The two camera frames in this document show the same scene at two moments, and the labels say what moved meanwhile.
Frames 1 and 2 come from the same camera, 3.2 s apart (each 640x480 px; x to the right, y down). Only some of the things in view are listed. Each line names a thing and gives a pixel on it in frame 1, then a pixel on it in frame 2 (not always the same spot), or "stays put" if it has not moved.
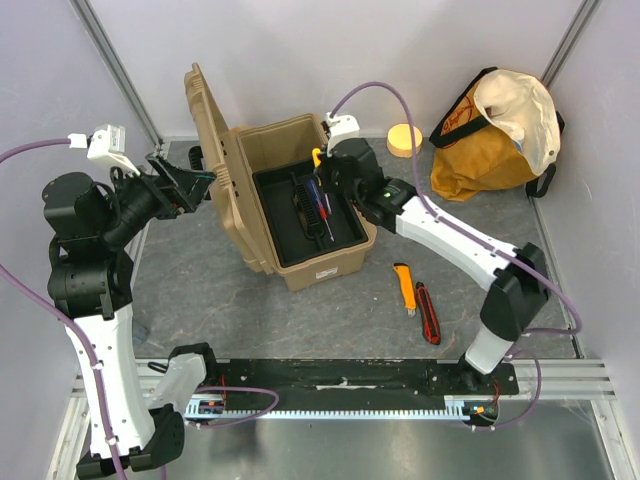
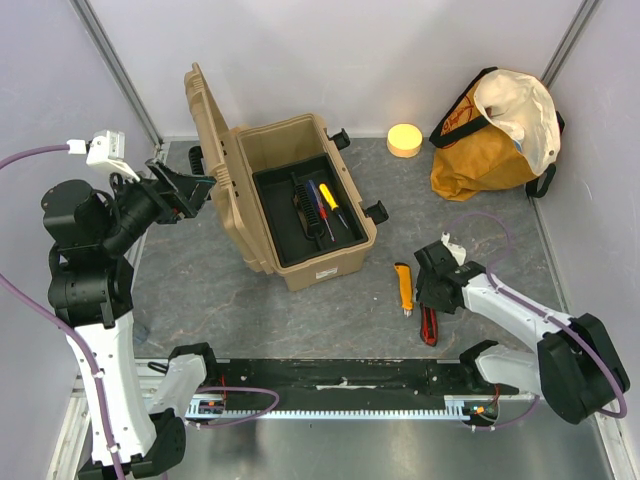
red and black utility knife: x=428 y=319 stays put
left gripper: x=191 y=184 stays put
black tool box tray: x=299 y=229 stays put
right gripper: x=335 y=170 -> x=435 y=288
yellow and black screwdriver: x=318 y=174 -> x=331 y=201
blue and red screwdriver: x=315 y=196 stays put
